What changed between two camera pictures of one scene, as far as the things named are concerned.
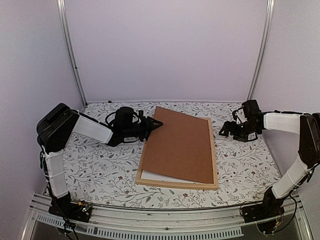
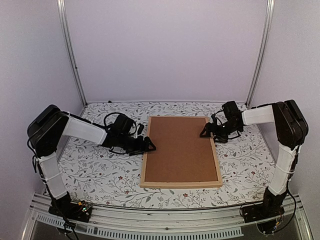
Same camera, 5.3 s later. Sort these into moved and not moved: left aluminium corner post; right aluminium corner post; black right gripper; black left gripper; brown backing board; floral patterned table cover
Moved: brown backing board; black left gripper; black right gripper
Not moved: floral patterned table cover; right aluminium corner post; left aluminium corner post
